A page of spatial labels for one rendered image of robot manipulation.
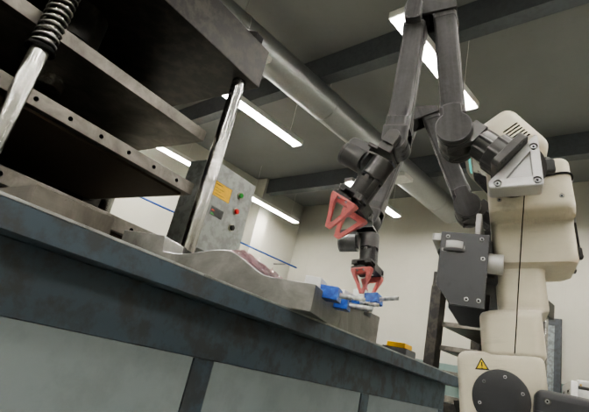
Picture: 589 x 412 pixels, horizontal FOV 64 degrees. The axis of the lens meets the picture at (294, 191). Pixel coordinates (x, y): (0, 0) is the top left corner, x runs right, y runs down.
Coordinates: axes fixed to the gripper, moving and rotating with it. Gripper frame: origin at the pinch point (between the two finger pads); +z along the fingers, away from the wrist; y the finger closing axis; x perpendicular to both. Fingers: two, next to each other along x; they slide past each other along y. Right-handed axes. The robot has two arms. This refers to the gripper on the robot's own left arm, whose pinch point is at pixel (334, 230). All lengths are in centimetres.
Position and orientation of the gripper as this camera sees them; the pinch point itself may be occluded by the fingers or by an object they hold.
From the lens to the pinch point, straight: 105.9
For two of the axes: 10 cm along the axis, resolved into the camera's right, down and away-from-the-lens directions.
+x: 7.1, 4.6, -5.3
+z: -6.0, 7.9, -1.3
